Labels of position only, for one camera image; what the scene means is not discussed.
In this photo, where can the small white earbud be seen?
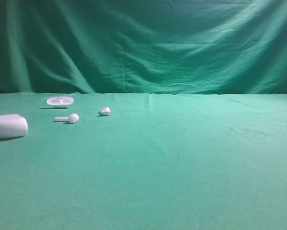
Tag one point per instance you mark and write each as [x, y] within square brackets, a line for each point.
[106, 111]

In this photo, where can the white stemmed earbud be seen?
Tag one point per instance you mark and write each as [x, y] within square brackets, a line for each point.
[72, 119]

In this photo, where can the white earbud case base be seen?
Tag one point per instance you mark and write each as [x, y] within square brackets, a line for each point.
[60, 101]

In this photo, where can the white earbud case lid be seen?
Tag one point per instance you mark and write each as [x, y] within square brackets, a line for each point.
[13, 126]

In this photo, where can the green table cloth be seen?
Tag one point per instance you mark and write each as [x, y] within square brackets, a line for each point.
[157, 162]

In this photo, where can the green cloth backdrop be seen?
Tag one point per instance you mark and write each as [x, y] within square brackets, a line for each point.
[143, 46]

